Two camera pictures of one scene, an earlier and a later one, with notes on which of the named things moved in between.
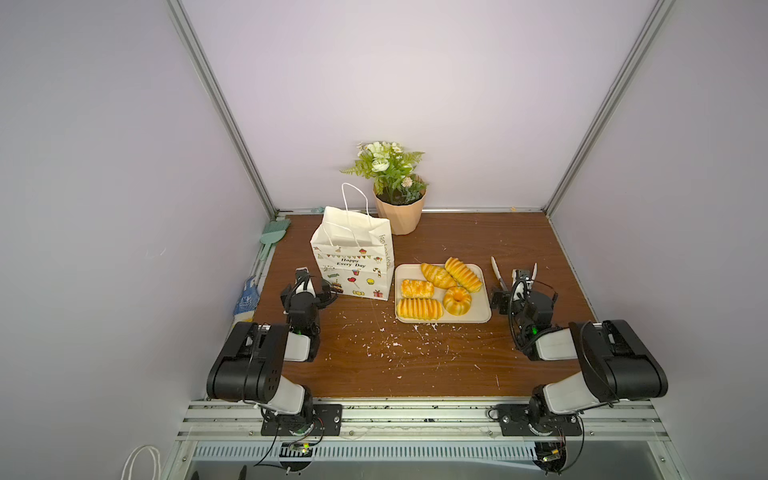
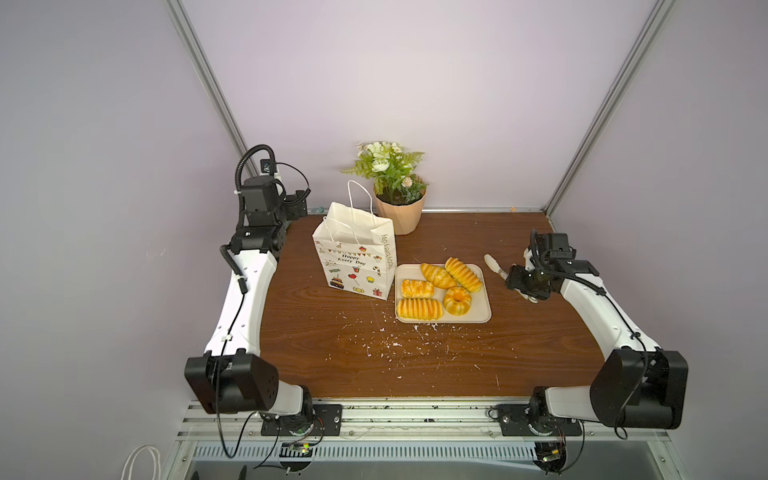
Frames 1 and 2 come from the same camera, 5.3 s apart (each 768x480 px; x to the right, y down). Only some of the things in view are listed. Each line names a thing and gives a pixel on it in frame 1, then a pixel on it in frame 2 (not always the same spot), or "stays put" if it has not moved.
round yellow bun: [457, 301] stays put
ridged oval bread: [465, 277] stays put
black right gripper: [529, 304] → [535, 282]
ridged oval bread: [438, 276] stays put
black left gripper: [318, 297] → [293, 212]
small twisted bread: [413, 288] stays put
